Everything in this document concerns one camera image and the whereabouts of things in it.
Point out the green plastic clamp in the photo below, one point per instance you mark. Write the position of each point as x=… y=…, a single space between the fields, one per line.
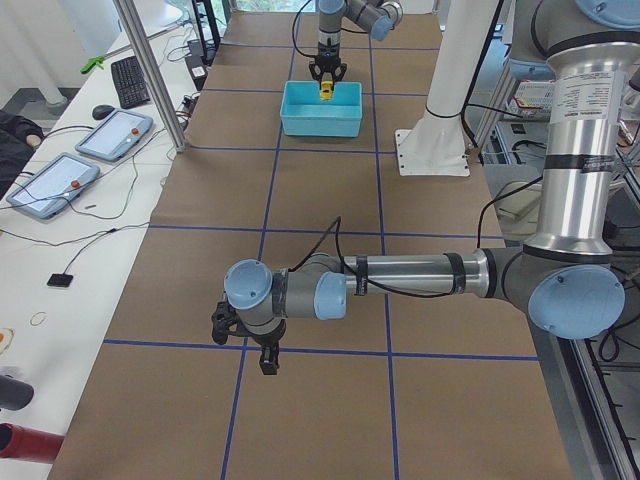
x=93 y=62

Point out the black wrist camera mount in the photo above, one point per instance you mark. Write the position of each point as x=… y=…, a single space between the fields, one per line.
x=224 y=323

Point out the red cylinder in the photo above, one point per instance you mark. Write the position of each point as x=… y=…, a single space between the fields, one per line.
x=26 y=444

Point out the lower teach pendant tablet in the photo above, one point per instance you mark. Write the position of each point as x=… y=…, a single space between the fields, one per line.
x=54 y=187

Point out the black keyboard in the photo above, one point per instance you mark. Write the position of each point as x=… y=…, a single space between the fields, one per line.
x=129 y=82

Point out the black computer mouse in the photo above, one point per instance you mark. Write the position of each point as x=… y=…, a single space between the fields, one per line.
x=101 y=111

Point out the small black square pad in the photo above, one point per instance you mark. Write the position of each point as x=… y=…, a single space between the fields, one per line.
x=60 y=280

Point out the aluminium frame post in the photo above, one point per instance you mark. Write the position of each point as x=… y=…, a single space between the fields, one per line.
x=136 y=33

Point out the upper teach pendant tablet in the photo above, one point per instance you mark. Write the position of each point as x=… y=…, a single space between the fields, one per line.
x=115 y=135

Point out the teach pendant tablet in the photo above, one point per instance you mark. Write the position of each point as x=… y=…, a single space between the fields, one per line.
x=54 y=187
x=115 y=135

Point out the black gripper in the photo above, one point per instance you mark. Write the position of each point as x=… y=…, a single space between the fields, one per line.
x=327 y=56
x=263 y=341

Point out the yellow beetle toy car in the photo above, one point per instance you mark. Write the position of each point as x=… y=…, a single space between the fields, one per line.
x=326 y=91

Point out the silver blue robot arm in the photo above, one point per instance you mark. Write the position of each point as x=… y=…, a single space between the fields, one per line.
x=560 y=277
x=374 y=18

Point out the white pedestal column with base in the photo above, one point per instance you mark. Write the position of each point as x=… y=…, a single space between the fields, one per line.
x=435 y=146

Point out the turquoise plastic bin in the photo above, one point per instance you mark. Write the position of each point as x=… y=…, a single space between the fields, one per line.
x=304 y=113

